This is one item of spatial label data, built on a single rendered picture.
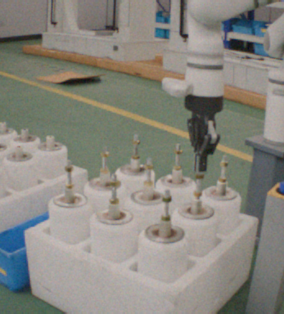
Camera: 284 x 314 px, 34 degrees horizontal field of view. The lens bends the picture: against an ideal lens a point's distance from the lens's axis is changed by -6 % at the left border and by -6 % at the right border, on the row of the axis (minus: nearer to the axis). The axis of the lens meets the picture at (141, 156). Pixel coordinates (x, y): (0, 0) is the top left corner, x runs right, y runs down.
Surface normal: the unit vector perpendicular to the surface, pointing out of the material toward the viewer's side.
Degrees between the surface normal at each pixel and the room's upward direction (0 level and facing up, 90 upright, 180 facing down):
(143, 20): 90
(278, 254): 90
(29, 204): 90
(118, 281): 90
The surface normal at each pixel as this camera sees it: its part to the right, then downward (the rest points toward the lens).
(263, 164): -0.78, 0.18
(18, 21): 0.62, 0.27
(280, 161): -0.11, 0.33
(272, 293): -0.57, 0.26
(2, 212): 0.80, 0.22
